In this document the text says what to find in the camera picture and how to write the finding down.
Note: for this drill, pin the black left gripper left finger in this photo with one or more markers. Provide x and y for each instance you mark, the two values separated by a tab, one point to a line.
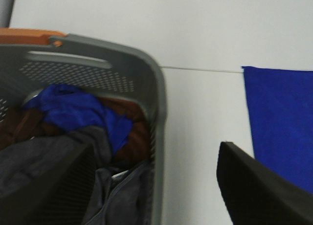
58	197

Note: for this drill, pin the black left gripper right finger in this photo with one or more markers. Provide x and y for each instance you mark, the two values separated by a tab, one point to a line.
255	195

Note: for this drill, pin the blue towel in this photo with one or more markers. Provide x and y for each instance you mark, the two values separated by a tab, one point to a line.
280	108
70	108

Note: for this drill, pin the grey towel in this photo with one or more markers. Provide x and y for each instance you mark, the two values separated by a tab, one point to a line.
120	192

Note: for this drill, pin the brown towel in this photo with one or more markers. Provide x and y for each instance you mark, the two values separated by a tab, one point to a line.
21	125

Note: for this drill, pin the grey perforated plastic basket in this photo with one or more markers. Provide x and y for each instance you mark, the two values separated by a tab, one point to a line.
99	67

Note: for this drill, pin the orange object behind basket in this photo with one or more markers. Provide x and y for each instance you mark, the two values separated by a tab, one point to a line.
18	36

